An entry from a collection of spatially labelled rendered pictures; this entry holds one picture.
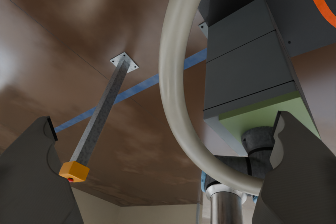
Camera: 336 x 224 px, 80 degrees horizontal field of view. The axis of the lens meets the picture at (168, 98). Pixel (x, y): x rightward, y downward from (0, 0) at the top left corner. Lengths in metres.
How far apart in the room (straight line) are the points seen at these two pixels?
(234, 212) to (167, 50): 0.66
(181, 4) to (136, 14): 1.45
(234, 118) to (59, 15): 1.58
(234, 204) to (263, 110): 0.36
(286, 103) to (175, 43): 0.68
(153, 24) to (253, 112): 1.08
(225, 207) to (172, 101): 0.60
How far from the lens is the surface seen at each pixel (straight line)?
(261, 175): 0.87
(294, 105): 0.87
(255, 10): 1.43
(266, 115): 0.89
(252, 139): 0.95
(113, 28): 1.79
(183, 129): 0.27
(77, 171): 1.37
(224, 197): 0.81
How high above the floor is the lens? 1.41
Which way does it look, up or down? 40 degrees down
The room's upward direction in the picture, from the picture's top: 168 degrees counter-clockwise
